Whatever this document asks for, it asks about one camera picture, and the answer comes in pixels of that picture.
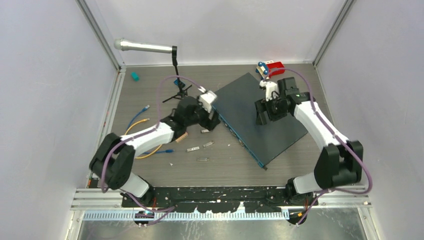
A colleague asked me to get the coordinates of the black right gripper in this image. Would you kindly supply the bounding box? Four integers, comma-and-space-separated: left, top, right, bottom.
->
255, 93, 289, 125

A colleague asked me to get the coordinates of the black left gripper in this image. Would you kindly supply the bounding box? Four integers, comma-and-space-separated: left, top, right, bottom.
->
185, 96, 220, 132

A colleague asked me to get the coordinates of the blue ethernet cable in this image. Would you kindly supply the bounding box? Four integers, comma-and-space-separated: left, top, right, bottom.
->
127, 105, 175, 156

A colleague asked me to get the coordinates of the yellow ethernet cable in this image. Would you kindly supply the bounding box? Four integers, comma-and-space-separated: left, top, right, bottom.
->
124, 118, 164, 160

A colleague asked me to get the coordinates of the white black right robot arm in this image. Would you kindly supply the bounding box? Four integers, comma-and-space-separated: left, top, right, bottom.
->
254, 92, 364, 205

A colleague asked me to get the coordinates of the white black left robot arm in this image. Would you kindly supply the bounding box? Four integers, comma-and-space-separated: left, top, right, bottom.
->
89, 91, 220, 207

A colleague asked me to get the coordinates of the red white cigarette box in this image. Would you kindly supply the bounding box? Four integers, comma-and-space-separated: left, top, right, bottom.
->
175, 132, 188, 143

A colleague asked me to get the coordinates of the black microphone tripod stand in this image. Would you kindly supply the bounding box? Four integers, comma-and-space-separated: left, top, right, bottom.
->
162, 45, 192, 103

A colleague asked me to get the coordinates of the red blue toy truck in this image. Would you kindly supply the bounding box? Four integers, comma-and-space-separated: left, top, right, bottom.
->
255, 60, 286, 80

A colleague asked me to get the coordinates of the teal toy block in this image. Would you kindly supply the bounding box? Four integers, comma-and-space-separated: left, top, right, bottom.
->
130, 72, 140, 82

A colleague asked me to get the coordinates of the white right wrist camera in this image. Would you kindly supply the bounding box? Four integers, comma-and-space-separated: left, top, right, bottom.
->
259, 79, 280, 102

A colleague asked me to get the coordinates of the dark grey network switch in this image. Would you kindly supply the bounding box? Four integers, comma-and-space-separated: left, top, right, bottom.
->
213, 73, 308, 169

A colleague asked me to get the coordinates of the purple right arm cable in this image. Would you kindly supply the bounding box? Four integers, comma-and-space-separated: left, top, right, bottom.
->
264, 68, 374, 226

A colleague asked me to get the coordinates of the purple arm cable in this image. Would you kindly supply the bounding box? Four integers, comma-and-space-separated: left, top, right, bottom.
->
100, 75, 206, 226
264, 68, 374, 226

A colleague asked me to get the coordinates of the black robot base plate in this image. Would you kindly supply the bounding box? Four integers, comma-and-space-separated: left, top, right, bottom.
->
121, 186, 318, 214

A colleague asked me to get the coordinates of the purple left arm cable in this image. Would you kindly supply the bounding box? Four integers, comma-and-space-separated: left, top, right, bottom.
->
100, 75, 206, 226

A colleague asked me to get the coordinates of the aluminium frame rail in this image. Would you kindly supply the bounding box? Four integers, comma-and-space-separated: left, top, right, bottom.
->
70, 188, 373, 211

